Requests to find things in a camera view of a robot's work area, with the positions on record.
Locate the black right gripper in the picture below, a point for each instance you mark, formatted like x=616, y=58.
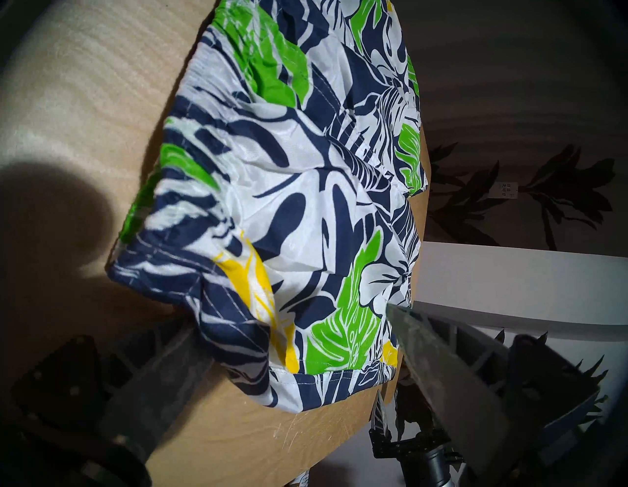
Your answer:
x=422, y=456

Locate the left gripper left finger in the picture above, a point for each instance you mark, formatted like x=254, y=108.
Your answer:
x=147, y=388

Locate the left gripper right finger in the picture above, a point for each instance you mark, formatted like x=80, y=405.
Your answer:
x=451, y=392

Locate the floral print shorts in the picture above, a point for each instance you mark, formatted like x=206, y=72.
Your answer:
x=294, y=196

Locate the white curved arch pillar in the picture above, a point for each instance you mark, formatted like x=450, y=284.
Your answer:
x=515, y=284

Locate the dark plant in pot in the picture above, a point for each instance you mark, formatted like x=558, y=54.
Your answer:
x=591, y=373

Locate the tall dark leafy plant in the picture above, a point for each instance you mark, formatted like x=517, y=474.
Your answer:
x=490, y=196

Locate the white paper plant tag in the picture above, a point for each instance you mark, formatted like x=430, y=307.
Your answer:
x=506, y=189

